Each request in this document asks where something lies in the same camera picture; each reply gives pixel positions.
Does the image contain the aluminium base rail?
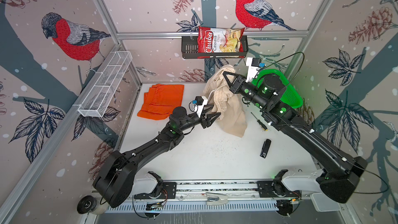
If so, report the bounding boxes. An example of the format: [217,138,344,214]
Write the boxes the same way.
[91,178,344,214]

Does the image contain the black wall basket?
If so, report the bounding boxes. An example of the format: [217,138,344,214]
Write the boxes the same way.
[181,35,249,59]

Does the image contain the red cassava chips bag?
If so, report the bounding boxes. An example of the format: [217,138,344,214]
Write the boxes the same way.
[197,27,246,55]

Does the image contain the white square box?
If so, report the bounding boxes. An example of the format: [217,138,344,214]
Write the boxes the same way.
[310,192,341,212]

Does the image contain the grey clip tool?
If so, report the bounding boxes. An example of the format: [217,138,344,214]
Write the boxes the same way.
[206,192,228,206]

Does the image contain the white wire mesh shelf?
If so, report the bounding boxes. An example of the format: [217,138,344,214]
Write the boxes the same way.
[78,51,132,118]

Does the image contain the beige shorts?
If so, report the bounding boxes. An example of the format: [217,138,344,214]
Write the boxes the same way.
[203,64,247,138]

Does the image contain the green plastic basket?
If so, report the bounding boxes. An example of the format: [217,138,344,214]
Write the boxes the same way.
[252,69,303,109]

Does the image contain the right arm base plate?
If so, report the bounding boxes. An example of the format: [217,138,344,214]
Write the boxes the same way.
[256,180,302,198]

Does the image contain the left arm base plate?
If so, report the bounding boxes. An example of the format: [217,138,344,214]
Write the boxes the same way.
[134,182,177,200]

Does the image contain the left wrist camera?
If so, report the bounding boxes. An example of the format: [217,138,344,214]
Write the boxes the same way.
[189,96,208,117]

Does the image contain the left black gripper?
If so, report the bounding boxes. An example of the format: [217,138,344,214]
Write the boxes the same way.
[178,104,220,133]

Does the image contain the black yellow screwdriver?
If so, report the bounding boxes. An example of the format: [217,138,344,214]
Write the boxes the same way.
[251,112,268,131]

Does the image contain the small black marker object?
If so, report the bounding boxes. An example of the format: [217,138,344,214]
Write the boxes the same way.
[260,139,272,158]

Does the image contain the tape roll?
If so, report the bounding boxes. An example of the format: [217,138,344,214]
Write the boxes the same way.
[76,195,107,215]

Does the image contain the orange shorts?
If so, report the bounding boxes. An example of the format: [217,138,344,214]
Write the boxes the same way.
[137,84,184,120]

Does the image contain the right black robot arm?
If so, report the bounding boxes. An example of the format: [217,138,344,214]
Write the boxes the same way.
[223,72,368,203]

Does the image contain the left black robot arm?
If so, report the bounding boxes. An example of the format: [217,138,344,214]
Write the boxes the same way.
[93,105,221,207]

